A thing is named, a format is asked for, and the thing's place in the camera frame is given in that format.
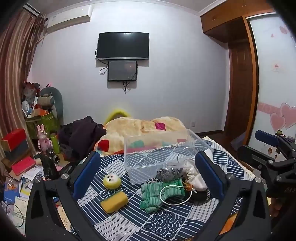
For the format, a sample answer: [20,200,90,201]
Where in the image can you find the brown wooden door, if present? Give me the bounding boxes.
[223,43,259,134]

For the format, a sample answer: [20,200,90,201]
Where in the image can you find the white cord loop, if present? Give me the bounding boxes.
[159,185,193,206]

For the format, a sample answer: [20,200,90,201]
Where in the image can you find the black cable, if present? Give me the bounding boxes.
[6,203,26,229]

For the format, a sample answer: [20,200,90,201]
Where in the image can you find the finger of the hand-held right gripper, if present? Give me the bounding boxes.
[255,130,296,160]
[238,145,296,183]

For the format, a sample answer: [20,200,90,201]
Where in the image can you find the black plastic bag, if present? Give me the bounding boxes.
[40,153,60,180]

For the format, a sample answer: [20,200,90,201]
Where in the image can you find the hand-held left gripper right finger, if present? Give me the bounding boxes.
[195,151,272,241]

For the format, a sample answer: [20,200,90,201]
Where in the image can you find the striped brown curtain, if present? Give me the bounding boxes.
[0,9,48,163]

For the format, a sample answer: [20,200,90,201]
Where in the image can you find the yellow-green plush item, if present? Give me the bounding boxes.
[104,108,132,124]

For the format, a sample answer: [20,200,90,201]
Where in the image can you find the yellow sponge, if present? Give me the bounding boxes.
[100,191,129,214]

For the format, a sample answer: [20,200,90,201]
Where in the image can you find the round yellow plush ball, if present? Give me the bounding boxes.
[103,174,122,189]

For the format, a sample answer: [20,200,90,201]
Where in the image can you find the grey box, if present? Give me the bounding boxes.
[4,140,31,161]

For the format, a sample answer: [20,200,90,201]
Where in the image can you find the small black monitor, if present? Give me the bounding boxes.
[107,60,138,82]

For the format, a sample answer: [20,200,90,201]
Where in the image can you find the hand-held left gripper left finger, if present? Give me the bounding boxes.
[25,151,102,241]

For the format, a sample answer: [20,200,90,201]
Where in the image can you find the clear plastic storage box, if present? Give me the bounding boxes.
[124,128,214,185]

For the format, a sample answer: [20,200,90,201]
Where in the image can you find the black flashlight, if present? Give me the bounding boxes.
[45,148,61,164]

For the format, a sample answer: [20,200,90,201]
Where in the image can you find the white air conditioner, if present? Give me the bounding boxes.
[23,5,93,35]

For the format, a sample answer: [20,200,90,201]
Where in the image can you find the blue patterned bed sheet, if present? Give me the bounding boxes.
[69,137,255,241]

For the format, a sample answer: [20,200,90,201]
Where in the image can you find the yellow patchwork blanket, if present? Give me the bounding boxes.
[94,116,192,156]

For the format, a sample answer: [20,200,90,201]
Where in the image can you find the green fabric bag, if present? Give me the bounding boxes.
[25,111,60,140]

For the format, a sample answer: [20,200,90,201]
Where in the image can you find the dark clothing pile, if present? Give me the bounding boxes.
[57,115,107,162]

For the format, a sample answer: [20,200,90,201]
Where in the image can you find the pink bunny toy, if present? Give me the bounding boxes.
[36,124,53,153]

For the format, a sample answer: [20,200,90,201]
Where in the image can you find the dark beaded bracelet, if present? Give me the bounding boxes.
[145,176,163,185]

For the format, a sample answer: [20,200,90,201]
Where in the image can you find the pile of papers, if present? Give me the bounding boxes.
[0,162,59,234]

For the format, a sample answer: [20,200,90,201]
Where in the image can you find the clear bag of dark items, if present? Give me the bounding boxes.
[156,162,185,183]

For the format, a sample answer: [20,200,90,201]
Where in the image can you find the grey plush toy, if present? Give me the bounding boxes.
[38,87,64,121]

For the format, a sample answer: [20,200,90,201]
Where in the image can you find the wooden wardrobe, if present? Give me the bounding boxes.
[200,0,296,152]

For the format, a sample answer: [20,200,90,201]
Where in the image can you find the red notebook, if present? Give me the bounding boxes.
[11,156,37,176]

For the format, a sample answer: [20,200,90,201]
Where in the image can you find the red box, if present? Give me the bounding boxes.
[0,128,27,151]

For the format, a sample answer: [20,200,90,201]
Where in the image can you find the green knitted glove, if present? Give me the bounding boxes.
[140,178,191,212]

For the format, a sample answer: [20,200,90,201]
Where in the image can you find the black wall television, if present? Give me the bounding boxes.
[96,32,150,61]

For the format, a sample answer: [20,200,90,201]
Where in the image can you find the green bottle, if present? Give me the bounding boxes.
[50,133,61,154]

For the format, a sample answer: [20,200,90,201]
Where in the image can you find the white cloth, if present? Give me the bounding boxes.
[183,160,208,191]

